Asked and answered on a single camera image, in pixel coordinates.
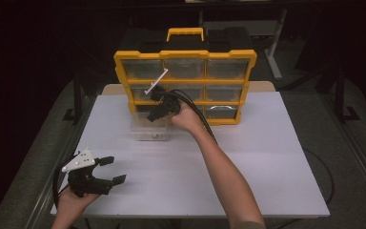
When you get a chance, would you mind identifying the black metal stand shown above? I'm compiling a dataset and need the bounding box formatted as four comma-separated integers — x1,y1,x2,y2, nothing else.
334,67,360,124
62,72,88,122

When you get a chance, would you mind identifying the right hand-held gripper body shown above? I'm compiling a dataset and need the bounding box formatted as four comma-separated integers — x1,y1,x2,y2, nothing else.
144,68,183,116

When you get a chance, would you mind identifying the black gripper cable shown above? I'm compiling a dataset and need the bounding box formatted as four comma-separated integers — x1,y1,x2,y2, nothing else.
52,165,74,208
170,89,219,145

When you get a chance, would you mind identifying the person's right hand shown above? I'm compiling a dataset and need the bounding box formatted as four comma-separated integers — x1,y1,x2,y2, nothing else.
168,103,206,135

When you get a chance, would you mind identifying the yellow black parts organizer cabinet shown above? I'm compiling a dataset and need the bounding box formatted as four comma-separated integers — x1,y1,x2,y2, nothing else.
113,27,258,126

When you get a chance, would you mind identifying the clear plastic drawer bin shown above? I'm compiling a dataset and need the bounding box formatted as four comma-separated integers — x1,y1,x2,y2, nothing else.
130,113,170,142

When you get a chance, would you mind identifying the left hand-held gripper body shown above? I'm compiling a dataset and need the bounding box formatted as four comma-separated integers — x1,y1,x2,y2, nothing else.
61,147,114,198

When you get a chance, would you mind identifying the white metal stand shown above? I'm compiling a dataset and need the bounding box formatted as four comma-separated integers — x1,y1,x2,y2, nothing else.
264,9,289,81

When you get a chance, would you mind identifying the person's left hand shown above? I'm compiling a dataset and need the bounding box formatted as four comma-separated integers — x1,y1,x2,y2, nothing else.
56,188,101,221

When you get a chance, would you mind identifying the set of clear cabinet drawers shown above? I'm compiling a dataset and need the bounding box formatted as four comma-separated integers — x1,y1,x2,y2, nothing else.
121,58,251,120

